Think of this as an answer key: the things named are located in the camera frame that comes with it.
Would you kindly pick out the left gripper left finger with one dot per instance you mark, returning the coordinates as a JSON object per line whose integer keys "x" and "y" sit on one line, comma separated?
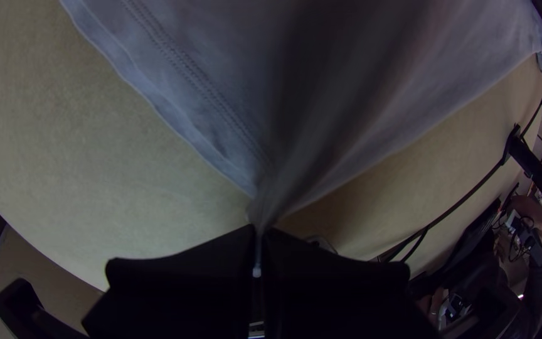
{"x": 181, "y": 296}

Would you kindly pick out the light grey t-shirt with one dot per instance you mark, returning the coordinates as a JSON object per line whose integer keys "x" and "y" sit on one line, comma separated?
{"x": 299, "y": 94}

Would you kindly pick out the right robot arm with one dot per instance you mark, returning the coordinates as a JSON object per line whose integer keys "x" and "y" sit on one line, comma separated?
{"x": 534, "y": 172}

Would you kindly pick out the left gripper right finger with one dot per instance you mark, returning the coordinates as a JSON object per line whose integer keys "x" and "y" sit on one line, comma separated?
{"x": 337, "y": 301}

